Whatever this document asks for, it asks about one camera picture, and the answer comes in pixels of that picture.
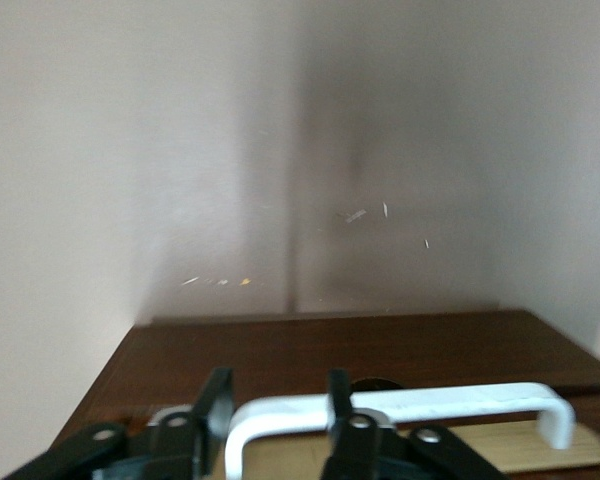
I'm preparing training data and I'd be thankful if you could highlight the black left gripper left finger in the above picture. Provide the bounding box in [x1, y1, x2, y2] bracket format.
[9, 368, 234, 480]

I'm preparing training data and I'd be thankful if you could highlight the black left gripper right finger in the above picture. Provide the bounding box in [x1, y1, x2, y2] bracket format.
[322, 369, 501, 480]

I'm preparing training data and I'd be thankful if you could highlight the wooden drawer with white handle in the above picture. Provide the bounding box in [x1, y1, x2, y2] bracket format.
[49, 307, 600, 480]

